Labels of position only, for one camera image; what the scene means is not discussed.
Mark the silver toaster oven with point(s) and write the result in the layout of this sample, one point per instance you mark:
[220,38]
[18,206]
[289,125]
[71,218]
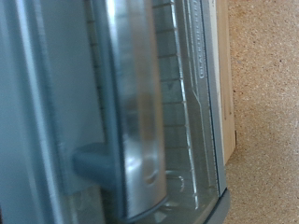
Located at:
[12,124]

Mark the wooden block riser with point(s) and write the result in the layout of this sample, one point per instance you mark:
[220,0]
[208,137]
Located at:
[227,93]

